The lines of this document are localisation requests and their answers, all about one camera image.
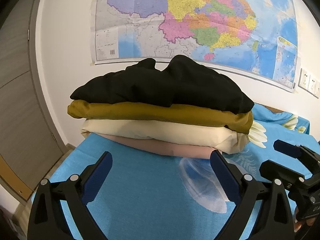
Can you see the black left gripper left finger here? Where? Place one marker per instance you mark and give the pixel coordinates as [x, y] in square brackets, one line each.
[47, 220]

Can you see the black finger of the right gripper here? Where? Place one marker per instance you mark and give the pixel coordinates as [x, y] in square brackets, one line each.
[290, 178]
[292, 149]

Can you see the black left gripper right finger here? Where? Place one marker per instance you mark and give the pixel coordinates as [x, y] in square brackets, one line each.
[274, 219]

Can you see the black coat with gold buttons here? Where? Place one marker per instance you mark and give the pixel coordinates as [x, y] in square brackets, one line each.
[183, 82]

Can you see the person's hand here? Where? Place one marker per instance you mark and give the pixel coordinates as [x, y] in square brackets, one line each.
[298, 224]

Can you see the cream folded garment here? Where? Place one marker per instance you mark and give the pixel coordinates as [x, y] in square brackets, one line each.
[220, 138]

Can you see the mustard yellow folded garment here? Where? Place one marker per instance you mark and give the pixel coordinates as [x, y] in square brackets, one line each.
[182, 114]

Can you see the grey wooden door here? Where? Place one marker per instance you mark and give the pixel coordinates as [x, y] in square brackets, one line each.
[30, 142]

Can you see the blue floral bed sheet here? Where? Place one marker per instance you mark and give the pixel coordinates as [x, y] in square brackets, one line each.
[152, 196]

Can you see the pink folded garment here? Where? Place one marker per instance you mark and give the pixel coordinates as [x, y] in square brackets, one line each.
[163, 148]

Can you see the white wall socket panel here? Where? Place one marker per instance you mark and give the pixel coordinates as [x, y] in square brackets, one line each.
[309, 82]

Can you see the colourful wall map poster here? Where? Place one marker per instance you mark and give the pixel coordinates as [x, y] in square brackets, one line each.
[254, 38]

